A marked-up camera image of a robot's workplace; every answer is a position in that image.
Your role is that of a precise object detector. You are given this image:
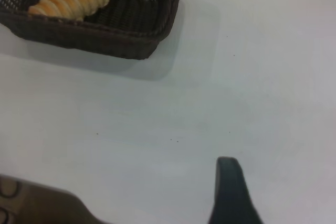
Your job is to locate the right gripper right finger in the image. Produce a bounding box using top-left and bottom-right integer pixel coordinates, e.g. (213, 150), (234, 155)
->
(207, 156), (264, 224)

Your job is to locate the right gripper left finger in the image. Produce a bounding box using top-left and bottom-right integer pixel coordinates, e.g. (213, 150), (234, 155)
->
(0, 173), (106, 224)

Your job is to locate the black woven wicker basket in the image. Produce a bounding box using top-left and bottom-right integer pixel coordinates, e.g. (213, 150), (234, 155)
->
(0, 0), (186, 60)

